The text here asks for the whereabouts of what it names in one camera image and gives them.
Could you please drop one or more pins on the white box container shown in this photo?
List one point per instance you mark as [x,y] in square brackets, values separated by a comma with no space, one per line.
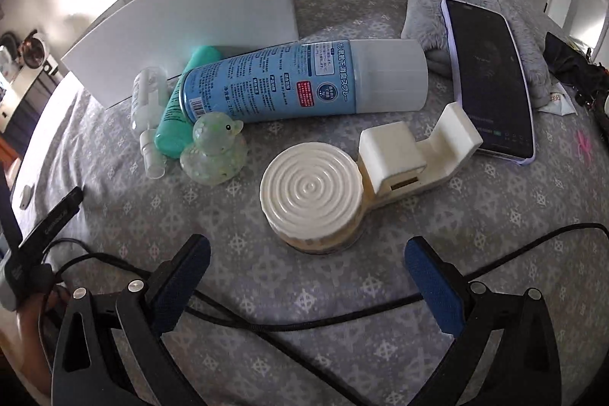
[214,6]

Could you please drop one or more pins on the dark shelf unit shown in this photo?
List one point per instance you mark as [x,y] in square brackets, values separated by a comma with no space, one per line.
[24,101]

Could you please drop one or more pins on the person's left hand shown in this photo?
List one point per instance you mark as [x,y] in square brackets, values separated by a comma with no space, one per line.
[33,334]

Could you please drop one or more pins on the small clear spray bottle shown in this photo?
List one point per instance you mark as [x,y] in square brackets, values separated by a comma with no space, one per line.
[142,101]

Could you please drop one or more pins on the blue spray can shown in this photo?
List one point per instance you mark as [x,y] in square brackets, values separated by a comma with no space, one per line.
[295,78]

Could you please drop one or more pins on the green tube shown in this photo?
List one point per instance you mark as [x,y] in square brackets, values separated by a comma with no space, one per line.
[172,128]

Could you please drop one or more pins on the translucent green toy duck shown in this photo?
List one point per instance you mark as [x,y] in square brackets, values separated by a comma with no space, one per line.
[216,154]

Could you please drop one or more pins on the cream suction cup holder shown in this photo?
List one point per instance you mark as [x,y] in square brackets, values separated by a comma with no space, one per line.
[309,192]

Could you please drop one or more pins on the round metal object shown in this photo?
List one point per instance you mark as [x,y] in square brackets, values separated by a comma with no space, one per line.
[33,49]

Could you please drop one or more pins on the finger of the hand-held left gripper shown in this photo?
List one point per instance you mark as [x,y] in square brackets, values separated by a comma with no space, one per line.
[72,197]

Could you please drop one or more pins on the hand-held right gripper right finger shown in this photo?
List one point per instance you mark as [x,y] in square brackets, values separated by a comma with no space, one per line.
[435,287]

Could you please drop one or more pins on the white paper tag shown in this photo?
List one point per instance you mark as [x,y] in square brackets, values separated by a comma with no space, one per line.
[561,101]

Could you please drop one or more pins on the smartphone in purple case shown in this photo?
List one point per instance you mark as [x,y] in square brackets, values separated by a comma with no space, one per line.
[490,78]

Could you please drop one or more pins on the grey patterned blanket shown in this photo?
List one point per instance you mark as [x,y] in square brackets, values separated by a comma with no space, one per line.
[295,282]

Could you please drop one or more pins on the dark cloth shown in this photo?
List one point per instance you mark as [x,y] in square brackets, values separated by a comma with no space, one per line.
[566,63]

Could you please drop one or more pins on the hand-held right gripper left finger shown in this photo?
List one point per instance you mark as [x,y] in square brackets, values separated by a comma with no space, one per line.
[183,287]

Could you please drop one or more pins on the grey plush cushion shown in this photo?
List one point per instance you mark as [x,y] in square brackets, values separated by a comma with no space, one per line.
[428,6]

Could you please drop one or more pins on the small white adapter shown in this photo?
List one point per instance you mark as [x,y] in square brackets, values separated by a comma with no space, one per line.
[25,196]

